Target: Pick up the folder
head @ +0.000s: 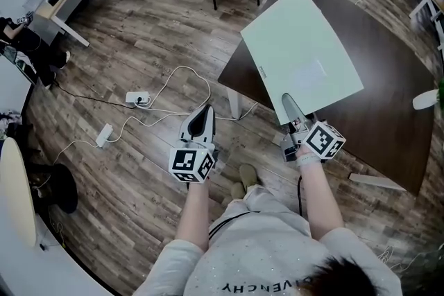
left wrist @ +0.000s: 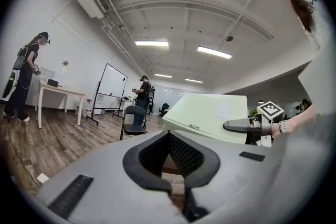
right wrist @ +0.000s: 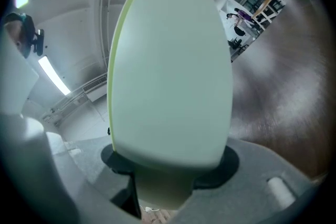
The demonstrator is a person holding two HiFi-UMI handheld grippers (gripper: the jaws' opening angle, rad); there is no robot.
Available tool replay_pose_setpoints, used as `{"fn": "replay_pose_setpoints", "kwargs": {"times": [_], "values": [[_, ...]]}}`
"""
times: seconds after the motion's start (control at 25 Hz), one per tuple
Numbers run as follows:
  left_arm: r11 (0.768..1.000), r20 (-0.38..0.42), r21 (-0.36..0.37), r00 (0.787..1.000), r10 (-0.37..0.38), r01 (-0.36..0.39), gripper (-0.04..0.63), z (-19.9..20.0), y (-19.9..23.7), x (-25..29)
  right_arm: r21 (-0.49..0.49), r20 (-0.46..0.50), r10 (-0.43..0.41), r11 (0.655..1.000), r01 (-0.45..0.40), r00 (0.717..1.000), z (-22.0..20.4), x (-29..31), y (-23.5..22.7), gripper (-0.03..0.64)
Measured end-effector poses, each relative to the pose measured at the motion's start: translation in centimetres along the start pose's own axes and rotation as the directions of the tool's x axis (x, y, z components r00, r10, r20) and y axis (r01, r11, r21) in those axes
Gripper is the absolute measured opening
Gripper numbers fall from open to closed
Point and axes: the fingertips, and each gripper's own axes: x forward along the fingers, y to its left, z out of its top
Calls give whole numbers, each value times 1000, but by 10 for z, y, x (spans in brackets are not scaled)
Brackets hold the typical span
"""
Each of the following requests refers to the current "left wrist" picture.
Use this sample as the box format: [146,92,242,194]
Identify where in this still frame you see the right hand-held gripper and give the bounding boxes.
[223,101,285,147]

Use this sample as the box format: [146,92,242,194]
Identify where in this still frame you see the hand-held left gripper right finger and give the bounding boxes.
[167,130,279,224]

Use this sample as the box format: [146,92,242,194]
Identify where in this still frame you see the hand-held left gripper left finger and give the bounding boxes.
[35,130,188,224]

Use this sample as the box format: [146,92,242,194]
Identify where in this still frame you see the pale green box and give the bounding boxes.
[161,93,249,145]

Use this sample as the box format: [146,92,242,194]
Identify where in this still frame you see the person's right forearm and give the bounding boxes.
[271,106,317,140]

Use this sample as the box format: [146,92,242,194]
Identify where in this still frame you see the white wristwatch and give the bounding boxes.
[278,120,291,134]

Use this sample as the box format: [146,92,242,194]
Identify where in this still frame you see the black folding chair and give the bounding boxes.
[119,105,148,141]

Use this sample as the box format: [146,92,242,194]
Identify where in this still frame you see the black office chair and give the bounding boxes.
[157,102,171,118]

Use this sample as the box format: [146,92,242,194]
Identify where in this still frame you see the clear water jug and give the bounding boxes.
[83,98,93,115]

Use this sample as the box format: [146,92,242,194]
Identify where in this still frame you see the person's white shirt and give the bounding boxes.
[270,0,336,218]

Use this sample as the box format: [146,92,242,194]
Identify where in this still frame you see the light wooden table white legs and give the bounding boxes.
[37,78,86,130]

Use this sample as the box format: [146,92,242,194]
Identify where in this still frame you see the whiteboard on black stand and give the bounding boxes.
[86,62,129,125]

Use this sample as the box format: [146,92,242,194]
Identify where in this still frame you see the translucent white box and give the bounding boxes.
[39,66,56,81]

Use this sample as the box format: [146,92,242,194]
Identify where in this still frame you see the white air conditioner unit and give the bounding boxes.
[76,0,112,19]

